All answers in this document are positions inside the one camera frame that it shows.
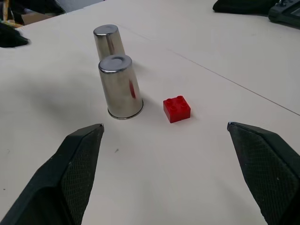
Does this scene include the black handheld controller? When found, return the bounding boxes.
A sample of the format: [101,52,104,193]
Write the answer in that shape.
[268,0,300,28]

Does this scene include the brown cardboard box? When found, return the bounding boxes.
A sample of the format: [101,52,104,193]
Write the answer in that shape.
[21,12,62,26]

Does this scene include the black cloth bundle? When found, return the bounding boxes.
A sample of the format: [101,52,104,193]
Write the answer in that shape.
[0,22,30,49]

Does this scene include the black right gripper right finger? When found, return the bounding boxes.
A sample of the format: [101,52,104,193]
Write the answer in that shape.
[227,121,300,225]

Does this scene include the black fabric bag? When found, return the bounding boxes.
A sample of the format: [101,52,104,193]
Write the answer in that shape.
[212,0,281,16]

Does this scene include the inverted stainless steel cup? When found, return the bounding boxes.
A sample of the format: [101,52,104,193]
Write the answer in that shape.
[98,55,144,120]
[93,24,126,62]

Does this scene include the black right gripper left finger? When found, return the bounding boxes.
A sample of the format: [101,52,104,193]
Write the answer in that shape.
[0,123,105,225]

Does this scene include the small red toy block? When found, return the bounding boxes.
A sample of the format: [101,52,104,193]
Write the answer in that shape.
[163,95,191,123]

